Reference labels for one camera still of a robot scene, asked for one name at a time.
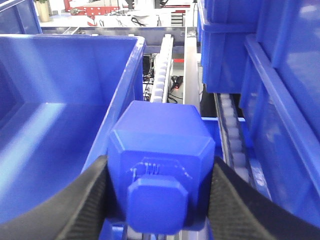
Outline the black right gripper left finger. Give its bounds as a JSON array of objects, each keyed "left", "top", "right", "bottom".
[{"left": 0, "top": 155, "right": 108, "bottom": 240}]

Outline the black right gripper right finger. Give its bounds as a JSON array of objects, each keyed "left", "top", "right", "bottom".
[{"left": 207, "top": 157, "right": 320, "bottom": 240}]

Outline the white roller track right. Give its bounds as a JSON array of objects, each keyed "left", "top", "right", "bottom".
[{"left": 214, "top": 93, "right": 255, "bottom": 187}]

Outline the blue bin upper right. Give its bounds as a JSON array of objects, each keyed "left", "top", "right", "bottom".
[{"left": 197, "top": 0, "right": 262, "bottom": 94}]

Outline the blue plastic bottle part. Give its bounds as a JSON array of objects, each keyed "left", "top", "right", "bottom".
[{"left": 108, "top": 100, "right": 215, "bottom": 235}]

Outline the large blue bin left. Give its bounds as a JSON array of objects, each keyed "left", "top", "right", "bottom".
[{"left": 0, "top": 34, "right": 146, "bottom": 223}]

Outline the white roller track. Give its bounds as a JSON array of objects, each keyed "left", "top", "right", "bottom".
[
  {"left": 214, "top": 93, "right": 255, "bottom": 187},
  {"left": 150, "top": 34, "right": 174, "bottom": 103}
]

